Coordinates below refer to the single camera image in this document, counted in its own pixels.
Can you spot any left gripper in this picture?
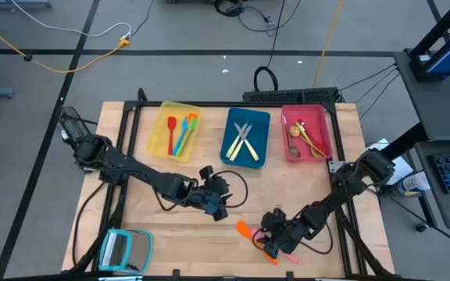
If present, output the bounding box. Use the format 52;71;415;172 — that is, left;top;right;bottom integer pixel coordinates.
185;165;234;222

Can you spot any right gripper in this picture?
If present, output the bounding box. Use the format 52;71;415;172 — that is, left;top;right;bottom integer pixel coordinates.
261;208;300;259

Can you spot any wide orange silicone spatula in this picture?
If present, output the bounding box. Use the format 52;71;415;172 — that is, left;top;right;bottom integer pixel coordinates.
235;219;280;268

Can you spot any brown wooden spoon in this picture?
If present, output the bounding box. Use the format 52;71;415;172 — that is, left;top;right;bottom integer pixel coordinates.
282;115;302;159

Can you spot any green silicone spatula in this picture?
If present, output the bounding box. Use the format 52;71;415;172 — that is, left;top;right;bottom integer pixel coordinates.
175;116;200;158

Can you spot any blue silicone spatula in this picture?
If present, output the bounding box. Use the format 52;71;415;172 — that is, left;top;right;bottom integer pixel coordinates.
172;116;190;157

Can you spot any gold metal spoon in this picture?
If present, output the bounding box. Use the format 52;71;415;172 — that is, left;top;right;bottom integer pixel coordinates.
288;124;328;158

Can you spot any red silicone spatula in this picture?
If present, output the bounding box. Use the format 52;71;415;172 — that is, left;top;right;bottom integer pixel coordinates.
166;116;178;156

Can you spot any yellow-green spoon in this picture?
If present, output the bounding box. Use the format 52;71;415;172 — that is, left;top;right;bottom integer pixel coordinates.
295;120;322;158

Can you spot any red silicone spoon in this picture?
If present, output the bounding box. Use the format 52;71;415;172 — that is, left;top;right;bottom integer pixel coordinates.
298;119;327;155

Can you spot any pink silicone spatula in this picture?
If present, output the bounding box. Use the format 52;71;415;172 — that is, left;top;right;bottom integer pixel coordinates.
250;227;301;265

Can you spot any blue plastic bin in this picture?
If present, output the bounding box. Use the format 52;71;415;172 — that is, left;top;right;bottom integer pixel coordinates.
220;107;272;170

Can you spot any yellow plastic bin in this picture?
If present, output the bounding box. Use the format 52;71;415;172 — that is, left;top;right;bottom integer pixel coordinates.
145;100;202;164

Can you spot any teal framed metal box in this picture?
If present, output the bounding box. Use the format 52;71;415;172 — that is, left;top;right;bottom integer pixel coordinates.
98;228;155;275

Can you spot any black vented electronics box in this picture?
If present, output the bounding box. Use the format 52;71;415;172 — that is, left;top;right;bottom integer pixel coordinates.
242;87;340;104

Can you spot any pink plastic bin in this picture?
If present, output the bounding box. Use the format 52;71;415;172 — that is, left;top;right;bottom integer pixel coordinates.
280;104;334;163

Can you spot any white wipes canister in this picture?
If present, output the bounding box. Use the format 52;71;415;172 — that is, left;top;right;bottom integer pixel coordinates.
397;170;432;197

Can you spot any grey monitor desk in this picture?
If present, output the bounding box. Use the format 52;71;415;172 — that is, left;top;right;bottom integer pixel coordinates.
394;48;450;142

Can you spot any black monitor pole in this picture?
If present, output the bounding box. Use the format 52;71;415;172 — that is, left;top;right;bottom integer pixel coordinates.
409;0;450;82

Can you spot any black left camera cable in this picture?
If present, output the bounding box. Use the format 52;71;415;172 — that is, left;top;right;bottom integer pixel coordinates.
209;169;249;209

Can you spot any black camera cable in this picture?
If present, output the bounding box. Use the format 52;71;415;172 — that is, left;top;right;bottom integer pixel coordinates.
209;169;249;209
298;218;334;255

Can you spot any black right camera cable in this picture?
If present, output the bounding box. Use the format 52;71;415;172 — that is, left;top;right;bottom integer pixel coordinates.
298;218;334;255

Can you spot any black aluminium rig frame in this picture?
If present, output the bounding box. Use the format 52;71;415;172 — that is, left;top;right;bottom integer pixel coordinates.
62;87;398;281

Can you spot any black hanging cable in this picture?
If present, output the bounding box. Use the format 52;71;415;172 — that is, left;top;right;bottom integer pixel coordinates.
252;0;288;93

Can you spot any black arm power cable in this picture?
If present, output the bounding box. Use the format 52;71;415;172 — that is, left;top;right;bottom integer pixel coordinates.
71;181;107;269

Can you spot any yellow hanging cable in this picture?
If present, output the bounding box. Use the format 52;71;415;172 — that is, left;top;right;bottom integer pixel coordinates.
312;0;345;89

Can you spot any yellow floor extension cable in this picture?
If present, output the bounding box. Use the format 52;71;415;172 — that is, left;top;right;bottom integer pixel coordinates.
0;13;131;74

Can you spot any black floor cable bundle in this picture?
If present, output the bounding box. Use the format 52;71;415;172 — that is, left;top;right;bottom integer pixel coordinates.
212;0;302;34

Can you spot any white floor cable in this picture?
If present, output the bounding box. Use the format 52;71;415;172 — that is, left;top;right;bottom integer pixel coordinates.
12;0;133;38

